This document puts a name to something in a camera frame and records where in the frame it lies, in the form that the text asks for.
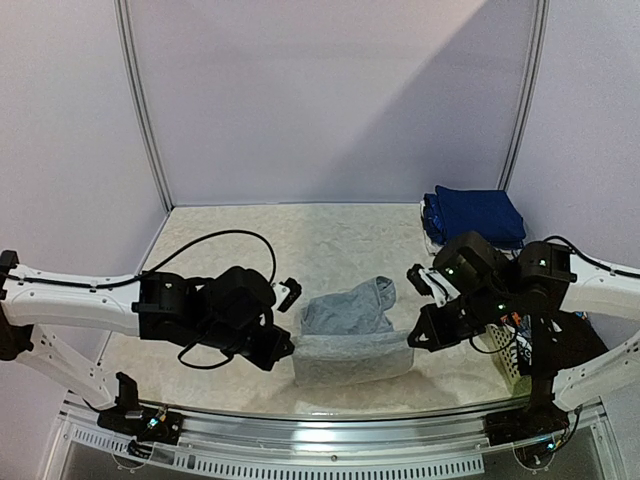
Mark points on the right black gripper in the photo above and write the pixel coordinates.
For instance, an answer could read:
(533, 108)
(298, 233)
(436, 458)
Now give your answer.
(445, 325)

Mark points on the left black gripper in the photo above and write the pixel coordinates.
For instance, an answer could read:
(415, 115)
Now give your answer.
(269, 354)

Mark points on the grey tank top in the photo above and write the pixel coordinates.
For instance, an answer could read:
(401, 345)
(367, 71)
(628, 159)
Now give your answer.
(347, 338)

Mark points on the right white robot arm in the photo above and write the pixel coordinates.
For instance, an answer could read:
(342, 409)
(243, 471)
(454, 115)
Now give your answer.
(545, 294)

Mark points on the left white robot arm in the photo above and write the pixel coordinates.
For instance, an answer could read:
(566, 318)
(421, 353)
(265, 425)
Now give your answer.
(154, 306)

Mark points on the white perforated laundry basket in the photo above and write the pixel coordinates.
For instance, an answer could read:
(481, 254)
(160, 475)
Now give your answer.
(514, 354)

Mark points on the colourful graphic print garment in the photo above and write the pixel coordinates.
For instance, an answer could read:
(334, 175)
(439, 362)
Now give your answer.
(543, 345)

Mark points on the folded blue garment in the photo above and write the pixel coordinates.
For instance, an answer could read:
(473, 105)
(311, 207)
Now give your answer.
(448, 213)

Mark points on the black garment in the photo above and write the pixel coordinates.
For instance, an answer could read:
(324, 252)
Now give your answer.
(561, 341)

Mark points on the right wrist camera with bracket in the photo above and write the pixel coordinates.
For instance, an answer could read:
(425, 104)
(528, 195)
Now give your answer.
(430, 283)

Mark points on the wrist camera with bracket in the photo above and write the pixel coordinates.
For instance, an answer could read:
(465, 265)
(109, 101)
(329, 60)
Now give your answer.
(287, 293)
(430, 283)

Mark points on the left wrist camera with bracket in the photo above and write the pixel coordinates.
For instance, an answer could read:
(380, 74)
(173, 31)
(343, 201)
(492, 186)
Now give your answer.
(287, 293)

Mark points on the aluminium front rail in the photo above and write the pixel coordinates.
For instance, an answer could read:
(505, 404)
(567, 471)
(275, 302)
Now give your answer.
(442, 444)

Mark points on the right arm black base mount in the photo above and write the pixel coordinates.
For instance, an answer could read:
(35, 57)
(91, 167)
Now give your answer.
(540, 416)

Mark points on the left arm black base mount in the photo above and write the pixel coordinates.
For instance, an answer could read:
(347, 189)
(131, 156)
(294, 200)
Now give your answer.
(145, 424)

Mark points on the right aluminium corner post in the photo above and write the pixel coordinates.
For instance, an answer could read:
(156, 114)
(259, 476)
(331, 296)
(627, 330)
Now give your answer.
(527, 90)

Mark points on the aluminium corner post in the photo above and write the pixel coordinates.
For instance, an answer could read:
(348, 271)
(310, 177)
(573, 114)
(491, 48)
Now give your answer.
(130, 58)
(527, 90)

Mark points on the left aluminium corner post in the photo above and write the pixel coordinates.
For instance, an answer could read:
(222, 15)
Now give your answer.
(130, 58)

